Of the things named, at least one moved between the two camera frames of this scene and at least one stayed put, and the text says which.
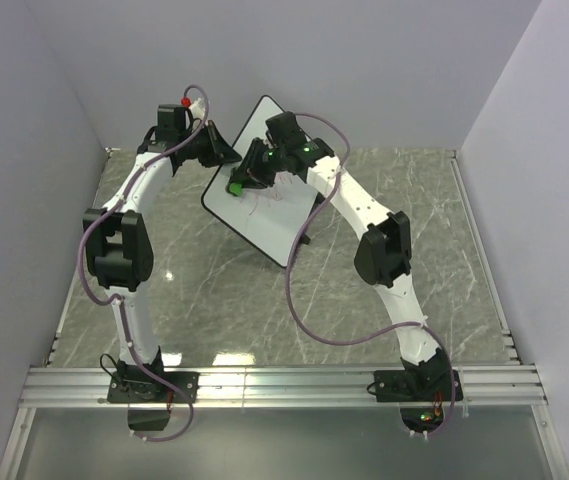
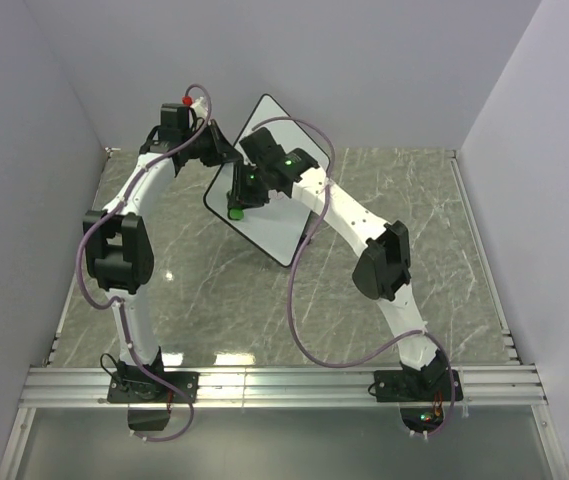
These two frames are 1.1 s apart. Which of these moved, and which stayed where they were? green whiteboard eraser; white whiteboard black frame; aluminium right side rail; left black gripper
Moved: green whiteboard eraser
Stayed: left black gripper; aluminium right side rail; white whiteboard black frame
